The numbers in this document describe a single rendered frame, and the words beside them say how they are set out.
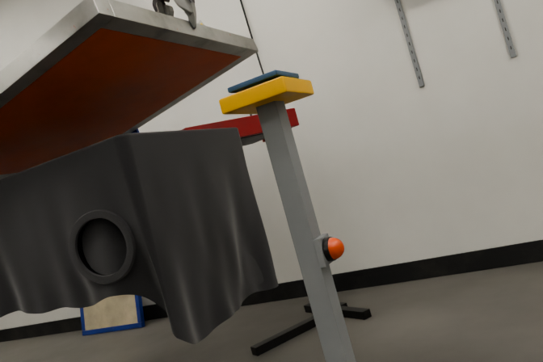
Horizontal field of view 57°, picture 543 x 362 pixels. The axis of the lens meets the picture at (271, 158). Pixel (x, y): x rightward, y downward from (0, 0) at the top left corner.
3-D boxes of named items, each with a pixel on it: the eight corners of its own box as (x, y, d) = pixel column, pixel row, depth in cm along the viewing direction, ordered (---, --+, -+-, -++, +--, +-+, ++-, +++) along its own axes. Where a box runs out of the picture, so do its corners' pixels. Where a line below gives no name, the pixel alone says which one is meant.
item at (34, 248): (188, 308, 99) (142, 134, 101) (161, 325, 92) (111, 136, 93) (36, 332, 119) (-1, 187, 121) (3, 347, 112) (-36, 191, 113)
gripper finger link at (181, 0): (181, 25, 105) (158, -8, 106) (197, 29, 110) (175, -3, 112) (191, 14, 103) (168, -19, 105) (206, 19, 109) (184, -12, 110)
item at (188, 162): (283, 284, 131) (240, 126, 132) (181, 361, 90) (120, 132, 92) (273, 286, 132) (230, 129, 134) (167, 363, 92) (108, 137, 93)
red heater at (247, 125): (254, 145, 288) (248, 126, 288) (300, 128, 249) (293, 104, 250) (154, 168, 254) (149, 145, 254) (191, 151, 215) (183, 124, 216)
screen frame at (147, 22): (258, 51, 136) (253, 38, 136) (98, 12, 83) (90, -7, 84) (74, 169, 169) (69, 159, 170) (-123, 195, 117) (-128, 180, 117)
